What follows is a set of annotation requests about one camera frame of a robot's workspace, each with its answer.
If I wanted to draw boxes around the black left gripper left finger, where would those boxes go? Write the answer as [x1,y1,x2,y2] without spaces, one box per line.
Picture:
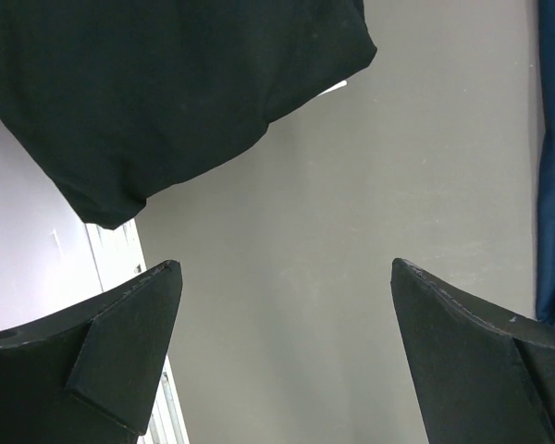
[0,260,184,444]

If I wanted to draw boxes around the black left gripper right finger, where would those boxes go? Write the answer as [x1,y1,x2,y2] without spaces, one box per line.
[391,258,555,443]

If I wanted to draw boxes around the folded black t shirt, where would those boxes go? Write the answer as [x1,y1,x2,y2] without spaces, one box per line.
[0,1,376,229]

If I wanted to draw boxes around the aluminium frame rail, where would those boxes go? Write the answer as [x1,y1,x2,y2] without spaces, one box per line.
[73,221,189,443]

